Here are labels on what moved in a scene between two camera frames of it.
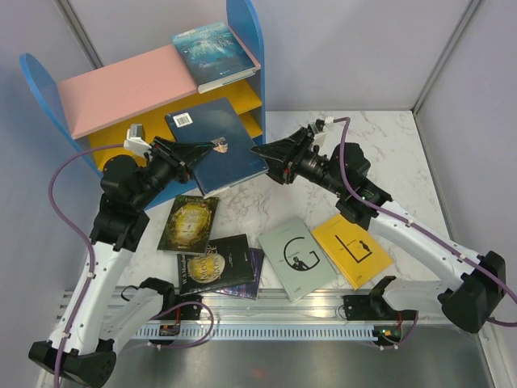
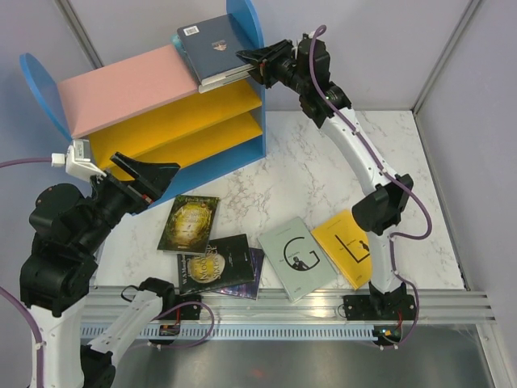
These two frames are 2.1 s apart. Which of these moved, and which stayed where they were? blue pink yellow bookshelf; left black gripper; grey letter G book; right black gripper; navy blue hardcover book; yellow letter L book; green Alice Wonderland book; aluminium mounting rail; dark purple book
Moved: right black gripper; left black gripper; navy blue hardcover book
Stayed: blue pink yellow bookshelf; aluminium mounting rail; green Alice Wonderland book; dark purple book; yellow letter L book; grey letter G book
